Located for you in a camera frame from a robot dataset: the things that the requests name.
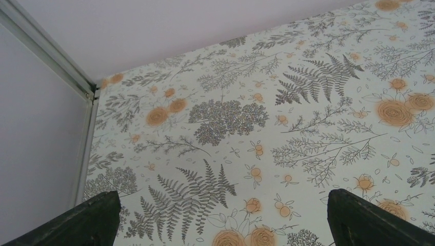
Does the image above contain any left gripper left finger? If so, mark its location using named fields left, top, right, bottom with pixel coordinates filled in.
left=5, top=191, right=121, bottom=245

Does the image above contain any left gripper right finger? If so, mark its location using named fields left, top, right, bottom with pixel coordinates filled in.
left=327, top=189, right=434, bottom=245

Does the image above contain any floral patterned table mat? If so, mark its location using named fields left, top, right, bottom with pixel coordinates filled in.
left=84, top=1, right=434, bottom=245

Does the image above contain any aluminium rail frame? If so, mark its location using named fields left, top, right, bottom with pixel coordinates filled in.
left=1, top=1, right=95, bottom=209

